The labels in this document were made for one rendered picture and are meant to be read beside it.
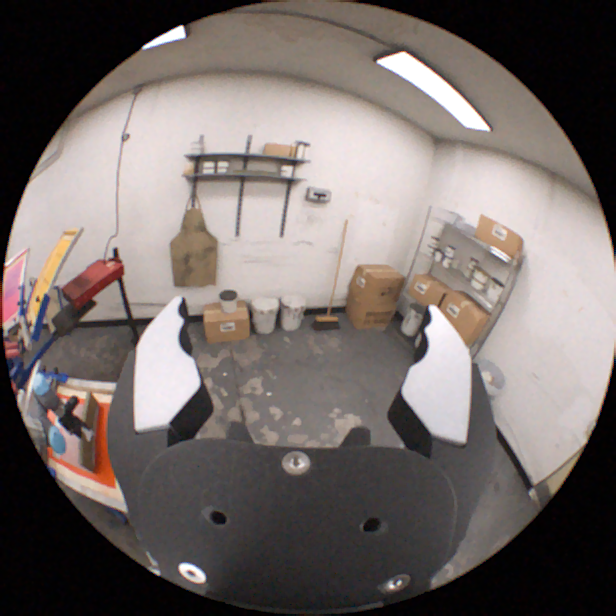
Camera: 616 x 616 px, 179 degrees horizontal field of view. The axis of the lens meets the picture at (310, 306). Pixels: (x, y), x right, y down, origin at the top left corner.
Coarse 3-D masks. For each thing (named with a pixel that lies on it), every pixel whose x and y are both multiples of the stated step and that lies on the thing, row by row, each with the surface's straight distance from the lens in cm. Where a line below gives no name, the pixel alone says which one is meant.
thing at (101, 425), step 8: (80, 400) 123; (80, 408) 121; (104, 408) 110; (48, 416) 140; (80, 416) 118; (104, 416) 108; (104, 424) 106; (96, 432) 108; (104, 432) 105; (96, 440) 107; (104, 440) 104
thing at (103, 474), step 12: (72, 444) 117; (96, 444) 106; (60, 456) 124; (72, 456) 116; (96, 456) 105; (108, 456) 100; (72, 468) 116; (84, 468) 109; (96, 468) 104; (108, 468) 100; (96, 480) 104; (108, 480) 99
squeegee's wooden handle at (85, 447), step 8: (88, 392) 106; (88, 400) 104; (96, 400) 110; (88, 408) 103; (88, 416) 103; (88, 424) 102; (80, 440) 99; (80, 448) 98; (88, 448) 101; (80, 456) 98; (88, 456) 100; (80, 464) 97; (88, 464) 100
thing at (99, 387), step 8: (64, 384) 135; (72, 384) 128; (80, 384) 123; (88, 384) 119; (96, 384) 116; (104, 384) 113; (112, 384) 110; (96, 392) 118; (104, 392) 114; (112, 392) 110; (56, 472) 121; (64, 480) 116; (80, 488) 107; (88, 496) 103; (96, 496) 99; (104, 496) 96; (112, 504) 94; (120, 504) 91
